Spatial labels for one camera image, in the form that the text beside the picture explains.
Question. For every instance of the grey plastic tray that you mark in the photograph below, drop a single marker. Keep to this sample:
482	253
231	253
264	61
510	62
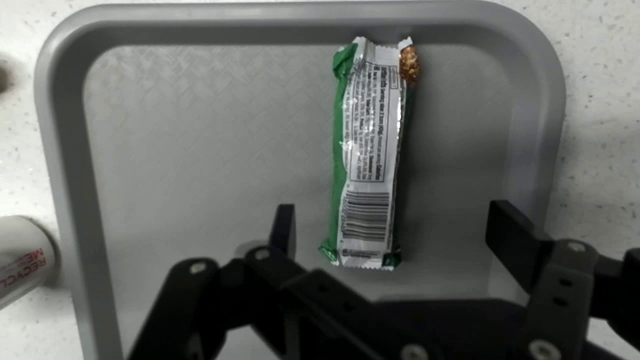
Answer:
174	131

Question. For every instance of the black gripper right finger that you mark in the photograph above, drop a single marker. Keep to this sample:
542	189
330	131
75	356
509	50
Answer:
568	282

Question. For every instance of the green snack bar packet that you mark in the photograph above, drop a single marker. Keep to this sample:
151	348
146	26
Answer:
371	108

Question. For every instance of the silver diet coke can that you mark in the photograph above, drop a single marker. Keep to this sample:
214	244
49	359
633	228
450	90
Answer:
29	257

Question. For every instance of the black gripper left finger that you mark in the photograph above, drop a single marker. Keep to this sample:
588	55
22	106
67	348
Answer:
296	312

